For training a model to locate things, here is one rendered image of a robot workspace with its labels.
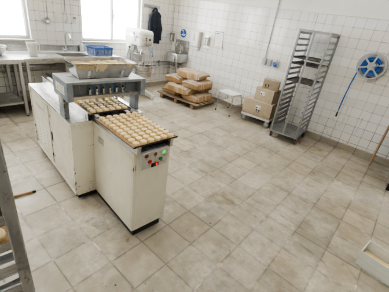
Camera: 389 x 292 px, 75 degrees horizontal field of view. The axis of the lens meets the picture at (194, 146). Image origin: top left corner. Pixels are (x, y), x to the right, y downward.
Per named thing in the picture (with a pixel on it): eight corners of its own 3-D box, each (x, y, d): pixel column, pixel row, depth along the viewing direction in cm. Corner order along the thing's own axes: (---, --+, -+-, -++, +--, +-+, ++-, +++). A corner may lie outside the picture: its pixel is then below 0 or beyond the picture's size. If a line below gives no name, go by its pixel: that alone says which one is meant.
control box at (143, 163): (138, 168, 192) (139, 152, 186) (164, 160, 208) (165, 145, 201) (141, 171, 190) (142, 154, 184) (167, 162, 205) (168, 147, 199)
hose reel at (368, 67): (362, 123, 434) (393, 55, 385) (360, 124, 422) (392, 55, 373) (336, 115, 457) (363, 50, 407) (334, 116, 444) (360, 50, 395)
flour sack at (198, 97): (195, 104, 543) (196, 97, 537) (180, 99, 564) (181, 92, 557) (213, 99, 597) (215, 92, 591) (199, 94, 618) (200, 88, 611)
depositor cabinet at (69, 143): (38, 148, 328) (28, 83, 291) (93, 137, 375) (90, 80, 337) (77, 203, 250) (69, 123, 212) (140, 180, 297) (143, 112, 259)
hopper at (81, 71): (62, 73, 221) (61, 56, 215) (121, 71, 257) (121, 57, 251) (75, 81, 203) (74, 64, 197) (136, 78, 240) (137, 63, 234)
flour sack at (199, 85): (195, 91, 530) (197, 84, 523) (180, 87, 550) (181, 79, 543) (214, 87, 584) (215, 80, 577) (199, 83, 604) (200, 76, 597)
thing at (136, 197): (95, 196, 263) (91, 113, 223) (125, 185, 285) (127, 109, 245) (131, 239, 220) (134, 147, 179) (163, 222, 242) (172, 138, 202)
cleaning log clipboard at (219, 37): (222, 50, 574) (226, 31, 556) (221, 50, 572) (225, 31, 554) (213, 48, 588) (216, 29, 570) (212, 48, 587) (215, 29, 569)
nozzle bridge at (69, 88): (55, 110, 232) (51, 72, 217) (127, 102, 279) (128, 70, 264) (69, 123, 212) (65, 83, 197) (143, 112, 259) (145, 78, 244)
